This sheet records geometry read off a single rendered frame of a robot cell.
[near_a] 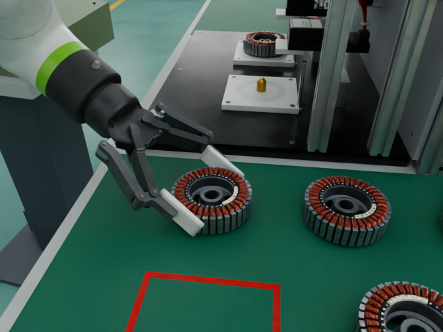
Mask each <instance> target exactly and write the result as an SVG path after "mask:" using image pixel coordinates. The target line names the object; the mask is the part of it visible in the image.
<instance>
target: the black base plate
mask: <svg viewBox="0 0 443 332"><path fill-rule="evenodd" d="M249 33H251V32H222V31H204V30H195V31H194V33H193V35H192V36H191V38H190V40H189V42H188V43H187V45H186V46H185V48H184V50H183V52H182V54H181V55H180V57H179V58H178V60H177V62H176V63H175V65H174V67H173V68H172V70H171V72H170V73H169V75H168V77H167V78H166V80H165V82H164V83H163V85H162V87H161V88H160V90H159V92H158V94H157V96H156V97H155V99H154V100H153V102H152V104H151V106H150V107H149V109H148V110H149V111H151V110H153V109H154V108H155V107H156V105H157V103H158V102H162V103H163V104H164V105H166V106H167V107H168V108H169V109H171V110H172V111H173V112H175V113H177V114H179V115H181V116H183V117H185V118H187V119H188V120H190V121H192V122H194V123H196V124H198V125H200V126H203V127H204V128H206V129H208V130H210V131H212V132H213V133H214V136H213V137H212V138H213V139H214V141H213V142H212V145H213V146H214V147H215V148H216V149H217V150H219V151H220V152H221V153H222V154H224V155H240V156H251V157H269V158H280V159H299V160H309V161H328V162H338V163H357V164H367V165H386V166H396V167H406V166H407V164H408V161H409V158H410V156H409V154H408V152H407V150H406V148H405V146H404V144H403V142H402V140H401V138H400V136H399V134H398V132H396V135H395V138H394V142H393V144H392V148H391V150H390V154H389V156H388V157H384V156H382V155H381V153H378V154H377V156H373V155H370V154H369V150H368V149H367V143H368V140H369V136H370V131H371V128H372V124H373V120H374V116H375V113H376V109H377V106H378V102H379V99H380V95H379V93H378V91H377V89H376V87H375V85H374V83H373V81H372V79H371V77H370V75H369V73H368V71H367V69H366V67H365V65H364V63H363V61H362V59H361V57H360V55H359V53H346V52H345V59H344V63H343V68H345V69H346V71H347V74H348V76H349V79H350V81H351V86H350V89H349V95H348V99H347V104H346V108H344V107H335V109H334V116H333V119H332V126H331V130H330V136H329V140H328V146H327V150H326V153H324V152H319V150H315V151H314V152H308V149H307V147H308V146H307V138H308V133H309V125H310V117H311V112H312V105H313V99H314V92H315V87H316V79H317V74H318V66H319V63H312V61H311V57H310V51H304V55H297V58H296V63H297V66H295V67H270V66H254V65H234V64H233V59H234V56H235V51H236V48H237V44H238V41H243V38H244V36H245V35H247V34H249ZM303 61H306V62H307V65H306V71H305V80H304V85H303V95H302V100H301V108H302V109H303V110H302V111H301V112H300V113H298V114H291V113H268V112H256V111H233V110H222V101H223V97H224V93H225V89H226V86H227V81H228V78H229V75H243V76H270V77H285V78H296V82H297V95H298V92H299V83H300V77H301V67H302V62H303ZM147 150H163V151H173V152H192V151H190V150H186V149H183V148H179V147H176V146H172V145H169V144H166V143H162V144H158V143H155V144H154V145H153V146H150V147H148V148H147ZM193 153H196V152H193Z"/></svg>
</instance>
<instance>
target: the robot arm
mask: <svg viewBox="0 0 443 332"><path fill-rule="evenodd" d="M0 66H1V67H2V68H4V69H5V70H7V71H9V72H11V73H13V74H15V75H17V76H18V77H20V78H21V79H23V80H25V81H27V82H28V83H29V84H31V85H32V86H33V87H35V88H36V89H37V90H38V91H39V92H41V93H42V94H43V95H44V96H45V97H46V98H47V99H49V100H50V101H51V102H52V103H53V104H55V105H56V106H57V107H58V108H60V110H62V112H64V113H65V114H66V115H67V116H68V117H70V118H71V119H72V120H73V121H74V122H75V123H77V124H84V123H86V124H87V125H88V126H89V127H90V128H92V129H93V130H94V131H95V132H97V133H98V134H99V135H100V136H101V137H103V138H107V140H106V141H105V140H101V141H100V142H99V144H98V147H97V150H96V153H95V155H96V157H97V158H98V159H99V160H100V161H102V162H103V163H104V164H106V166H107V168H108V169H109V171H110V172H111V174H112V175H113V178H114V179H115V181H116V182H117V184H118V185H119V187H120V189H121V190H122V192H123V194H124V195H125V197H126V199H127V200H128V202H129V203H130V205H131V207H132V208H133V209H134V210H139V209H140V208H142V207H145V208H150V207H151V206H152V207H153V208H154V209H155V210H156V211H157V212H158V213H160V214H161V215H162V216H163V217H164V218H166V219H167V220H169V221H171V220H172V219H173V220H174V221H175V222H176V223H177V224H179V225H180V226H181V227H182V228H183V229H184V230H186V232H188V233H189V234H190V235H191V236H195V234H196V233H197V232H198V231H199V230H201V228H203V226H204V223H203V222H202V221H201V220H200V219H199V218H198V217H196V216H195V215H194V214H193V213H192V212H190V211H189V210H188V209H187V208H186V207H185V206H184V205H183V204H182V203H181V202H179V201H178V200H177V199H176V198H175V197H173V196H172V195H171V194H170V193H169V192H168V191H167V190H166V189H162V190H161V191H160V193H159V190H158V187H157V185H156V182H155V179H154V176H153V174H152V170H151V168H150V165H149V162H148V160H147V157H146V154H145V151H146V149H147V148H148V147H150V146H153V145H154V144H155V143H158V144H162V143H166V144H169V145H172V146H176V147H179V148H183V149H186V150H190V151H192V152H196V153H200V154H201V156H200V159H201V160H202V161H203V162H205V164H207V165H208V166H209V167H213V169H214V168H215V167H219V168H220V169H221V168H224V169H225V170H226V169H229V170H231V171H235V172H236V173H237V174H238V173H239V174H240V175H242V177H243V176H244V173H242V172H241V171H240V170H239V169H238V168H236V166H234V165H233V164H232V163H230V162H229V161H228V160H227V158H226V156H224V154H222V153H221V152H220V151H219V150H217V149H216V148H215V147H214V146H213V145H212V142H213V141H214V139H213V138H212V137H213V136H214V133H213V132H212V131H210V130H208V129H206V128H204V127H203V126H200V125H199V124H196V123H194V122H192V121H190V120H188V119H187V118H185V117H183V116H181V115H179V114H177V113H175V112H173V111H172V110H171V109H169V108H168V107H167V106H166V105H164V104H163V103H162V102H158V103H157V105H156V107H155V108H154V109H153V110H151V111H149V110H147V109H145V108H143V107H142V106H141V105H140V103H139V100H138V98H137V97H136V96H135V95H134V94H133V93H131V92H130V91H129V90H128V89H126V87H124V85H122V84H121V76H120V74H118V73H117V72H116V71H115V70H113V69H112V68H111V67H110V66H109V65H108V64H107V63H106V62H104V61H103V60H102V59H100V58H99V57H98V56H97V55H96V54H95V53H94V52H93V51H91V50H90V49H89V48H88V47H86V46H85V45H84V44H83V43H82V42H81V41H80V40H79V39H78V38H77V37H76V36H75V35H74V34H73V33H72V32H71V31H70V30H69V29H68V28H67V26H66V25H65V23H64V22H63V21H62V20H61V17H60V16H59V13H58V12H57V9H56V7H55V4H54V2H53V0H0ZM160 130H161V132H160ZM202 136H204V137H202ZM117 148H119V149H122V150H125V151H126V154H127V157H128V160H129V163H131V164H132V166H133V170H134V173H135V176H136V179H135V177H134V175H133V174H132V172H131V170H130V169H129V167H128V166H127V164H126V163H125V161H124V159H123V158H122V156H121V154H120V153H119V152H118V151H117Z"/></svg>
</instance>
